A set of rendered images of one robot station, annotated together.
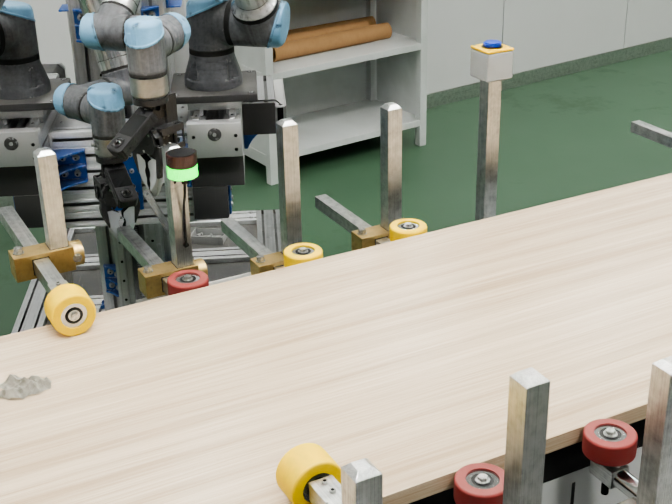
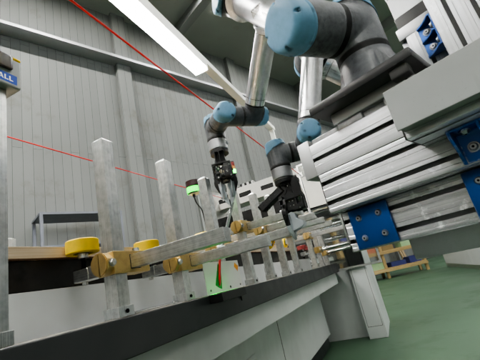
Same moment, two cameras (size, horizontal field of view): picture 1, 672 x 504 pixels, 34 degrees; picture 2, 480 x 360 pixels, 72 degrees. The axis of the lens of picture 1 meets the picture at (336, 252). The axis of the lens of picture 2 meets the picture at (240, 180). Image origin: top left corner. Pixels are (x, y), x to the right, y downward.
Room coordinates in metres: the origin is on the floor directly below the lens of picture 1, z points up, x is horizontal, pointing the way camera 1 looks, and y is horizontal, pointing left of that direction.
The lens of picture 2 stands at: (3.09, -0.38, 0.71)
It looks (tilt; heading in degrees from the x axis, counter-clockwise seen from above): 17 degrees up; 139
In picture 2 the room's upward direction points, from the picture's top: 13 degrees counter-clockwise
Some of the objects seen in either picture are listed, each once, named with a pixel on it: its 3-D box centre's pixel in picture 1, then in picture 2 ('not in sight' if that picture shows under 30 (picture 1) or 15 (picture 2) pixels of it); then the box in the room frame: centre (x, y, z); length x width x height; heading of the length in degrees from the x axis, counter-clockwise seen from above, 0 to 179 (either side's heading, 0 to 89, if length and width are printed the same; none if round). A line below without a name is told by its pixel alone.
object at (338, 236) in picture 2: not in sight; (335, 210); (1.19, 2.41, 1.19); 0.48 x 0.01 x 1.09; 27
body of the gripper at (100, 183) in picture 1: (113, 178); (290, 195); (2.33, 0.49, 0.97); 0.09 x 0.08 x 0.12; 27
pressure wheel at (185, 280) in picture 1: (189, 302); not in sight; (1.94, 0.29, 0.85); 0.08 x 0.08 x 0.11
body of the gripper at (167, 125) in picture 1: (155, 123); (221, 165); (2.16, 0.36, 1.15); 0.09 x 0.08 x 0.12; 137
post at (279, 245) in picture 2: not in sight; (276, 234); (1.74, 0.98, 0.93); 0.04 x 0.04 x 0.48; 27
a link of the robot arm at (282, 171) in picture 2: (109, 145); (282, 175); (2.33, 0.49, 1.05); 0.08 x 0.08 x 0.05
